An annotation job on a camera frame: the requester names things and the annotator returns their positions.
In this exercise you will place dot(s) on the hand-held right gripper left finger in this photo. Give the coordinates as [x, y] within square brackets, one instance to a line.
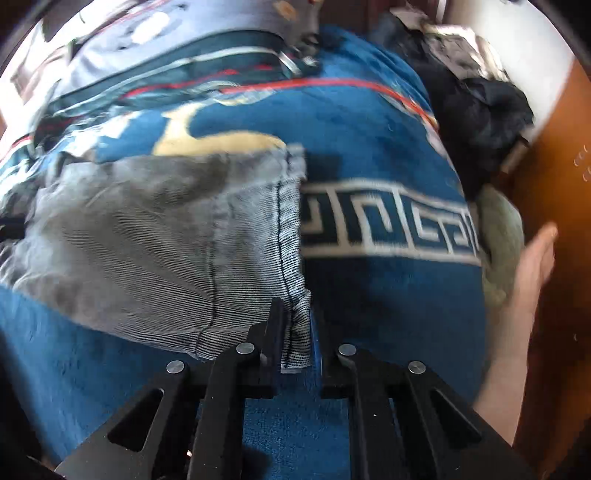
[270, 364]

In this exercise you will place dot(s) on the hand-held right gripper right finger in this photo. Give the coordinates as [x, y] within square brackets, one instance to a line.
[332, 378]

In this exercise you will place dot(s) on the grey denim pants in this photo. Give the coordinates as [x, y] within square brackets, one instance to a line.
[161, 240]

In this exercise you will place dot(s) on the blue deer printed blanket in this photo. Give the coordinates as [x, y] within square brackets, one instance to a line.
[369, 314]

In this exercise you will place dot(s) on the person's bare foot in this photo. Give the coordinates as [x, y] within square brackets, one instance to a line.
[521, 295]

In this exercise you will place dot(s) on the pale green cloth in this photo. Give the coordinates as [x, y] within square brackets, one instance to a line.
[501, 244]

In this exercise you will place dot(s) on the brown wooden wardrobe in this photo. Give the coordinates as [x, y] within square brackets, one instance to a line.
[563, 184]

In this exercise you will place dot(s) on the dark clothes pile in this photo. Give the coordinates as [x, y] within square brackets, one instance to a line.
[485, 110]

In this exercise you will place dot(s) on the grey crumpled garment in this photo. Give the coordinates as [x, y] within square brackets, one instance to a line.
[461, 50]

